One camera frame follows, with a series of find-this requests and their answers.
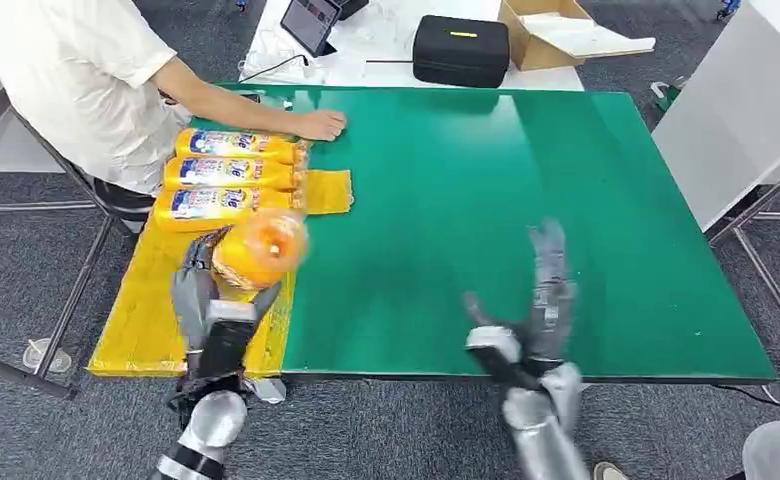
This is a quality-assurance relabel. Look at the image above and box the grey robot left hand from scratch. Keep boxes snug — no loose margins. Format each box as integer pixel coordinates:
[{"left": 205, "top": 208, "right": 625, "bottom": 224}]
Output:
[{"left": 169, "top": 227, "right": 285, "bottom": 354}]

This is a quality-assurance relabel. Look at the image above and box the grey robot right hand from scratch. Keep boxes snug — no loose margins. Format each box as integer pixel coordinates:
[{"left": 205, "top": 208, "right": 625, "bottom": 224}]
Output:
[{"left": 462, "top": 217, "right": 581, "bottom": 372}]

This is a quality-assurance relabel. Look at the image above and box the orange drink bottle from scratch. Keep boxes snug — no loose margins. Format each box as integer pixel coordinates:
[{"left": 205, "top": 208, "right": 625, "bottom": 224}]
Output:
[
  {"left": 162, "top": 155, "right": 309, "bottom": 194},
  {"left": 152, "top": 186, "right": 307, "bottom": 234},
  {"left": 209, "top": 209, "right": 312, "bottom": 293},
  {"left": 173, "top": 127, "right": 309, "bottom": 166}
]

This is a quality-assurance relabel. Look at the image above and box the yellow sheet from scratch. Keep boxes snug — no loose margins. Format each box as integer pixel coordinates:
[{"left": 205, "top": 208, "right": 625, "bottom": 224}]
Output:
[{"left": 86, "top": 168, "right": 354, "bottom": 381}]

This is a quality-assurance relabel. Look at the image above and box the green table mat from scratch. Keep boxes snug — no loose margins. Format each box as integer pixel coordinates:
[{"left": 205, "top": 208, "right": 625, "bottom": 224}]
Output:
[{"left": 187, "top": 82, "right": 780, "bottom": 386}]

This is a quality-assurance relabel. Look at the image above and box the clear plastic cup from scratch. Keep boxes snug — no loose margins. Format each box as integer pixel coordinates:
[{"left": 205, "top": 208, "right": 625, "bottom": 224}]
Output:
[{"left": 21, "top": 337, "right": 74, "bottom": 374}]

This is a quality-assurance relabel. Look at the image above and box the person's hand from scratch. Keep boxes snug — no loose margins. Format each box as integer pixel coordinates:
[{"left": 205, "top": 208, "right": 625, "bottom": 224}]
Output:
[{"left": 291, "top": 108, "right": 349, "bottom": 143}]

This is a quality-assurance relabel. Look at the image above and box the cardboard box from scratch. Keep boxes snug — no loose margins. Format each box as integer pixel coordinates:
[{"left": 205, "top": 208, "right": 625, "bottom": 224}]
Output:
[{"left": 497, "top": 0, "right": 658, "bottom": 73}]

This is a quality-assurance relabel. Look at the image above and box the black carrying case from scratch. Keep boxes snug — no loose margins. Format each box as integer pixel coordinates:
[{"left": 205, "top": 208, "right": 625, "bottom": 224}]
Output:
[{"left": 411, "top": 13, "right": 513, "bottom": 90}]

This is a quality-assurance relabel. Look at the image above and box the white panel table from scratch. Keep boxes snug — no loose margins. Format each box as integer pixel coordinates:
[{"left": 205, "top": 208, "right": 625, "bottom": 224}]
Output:
[{"left": 650, "top": 0, "right": 780, "bottom": 234}]

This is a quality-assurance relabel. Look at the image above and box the black tablet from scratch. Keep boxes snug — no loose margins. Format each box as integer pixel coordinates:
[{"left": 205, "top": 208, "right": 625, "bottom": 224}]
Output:
[{"left": 279, "top": 0, "right": 344, "bottom": 59}]

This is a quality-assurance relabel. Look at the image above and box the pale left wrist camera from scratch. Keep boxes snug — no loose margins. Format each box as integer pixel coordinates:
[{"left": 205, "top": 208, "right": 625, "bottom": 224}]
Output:
[{"left": 203, "top": 299, "right": 260, "bottom": 327}]

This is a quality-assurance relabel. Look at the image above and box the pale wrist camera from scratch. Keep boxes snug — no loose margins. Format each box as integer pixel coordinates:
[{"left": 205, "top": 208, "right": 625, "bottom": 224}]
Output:
[
  {"left": 465, "top": 325, "right": 545, "bottom": 393},
  {"left": 203, "top": 299, "right": 260, "bottom": 327}
]

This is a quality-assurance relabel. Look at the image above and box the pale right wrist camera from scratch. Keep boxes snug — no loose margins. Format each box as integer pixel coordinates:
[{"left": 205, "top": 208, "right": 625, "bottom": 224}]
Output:
[{"left": 465, "top": 325, "right": 545, "bottom": 393}]

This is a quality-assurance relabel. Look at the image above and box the metal table frame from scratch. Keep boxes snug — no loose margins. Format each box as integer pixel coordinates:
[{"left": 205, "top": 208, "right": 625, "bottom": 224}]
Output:
[{"left": 0, "top": 89, "right": 136, "bottom": 403}]

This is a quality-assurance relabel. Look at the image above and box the black floor cable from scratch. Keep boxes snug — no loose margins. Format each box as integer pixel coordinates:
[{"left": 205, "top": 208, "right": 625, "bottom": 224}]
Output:
[{"left": 713, "top": 382, "right": 780, "bottom": 421}]

